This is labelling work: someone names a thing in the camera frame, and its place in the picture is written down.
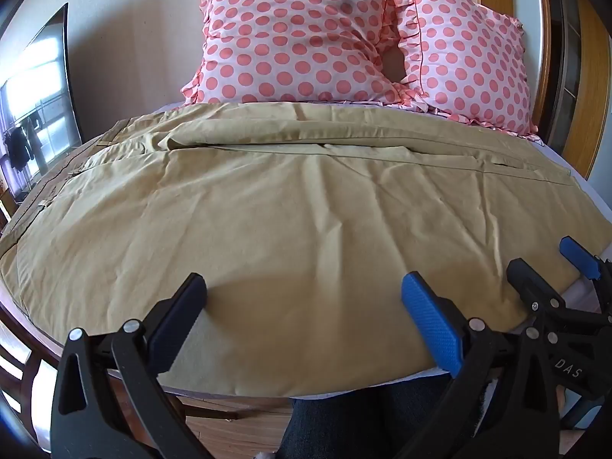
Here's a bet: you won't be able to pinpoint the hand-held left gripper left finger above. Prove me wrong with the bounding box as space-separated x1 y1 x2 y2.
50 272 211 459

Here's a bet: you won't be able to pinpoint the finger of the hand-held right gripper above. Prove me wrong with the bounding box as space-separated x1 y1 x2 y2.
507 257 566 317
559 236 604 280

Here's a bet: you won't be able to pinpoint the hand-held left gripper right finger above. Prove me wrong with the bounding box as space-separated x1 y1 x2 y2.
400 272 561 459

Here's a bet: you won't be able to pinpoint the khaki pants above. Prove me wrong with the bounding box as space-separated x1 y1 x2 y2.
0 102 612 399

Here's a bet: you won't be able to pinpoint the person's legs in dark jeans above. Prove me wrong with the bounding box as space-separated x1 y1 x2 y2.
276 375 483 459

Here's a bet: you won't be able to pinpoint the wooden headboard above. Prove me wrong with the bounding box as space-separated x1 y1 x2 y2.
473 0 612 183

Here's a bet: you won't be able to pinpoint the small pink polka dot pillow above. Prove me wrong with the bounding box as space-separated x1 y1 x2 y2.
363 0 543 142

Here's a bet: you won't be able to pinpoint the window with hanging clothes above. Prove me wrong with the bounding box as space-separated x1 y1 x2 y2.
0 2 83 204

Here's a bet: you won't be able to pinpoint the large pink polka dot pillow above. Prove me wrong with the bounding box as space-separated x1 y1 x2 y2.
181 0 412 107

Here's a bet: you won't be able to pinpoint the dark wooden bed frame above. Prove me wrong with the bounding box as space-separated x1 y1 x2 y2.
0 191 293 459

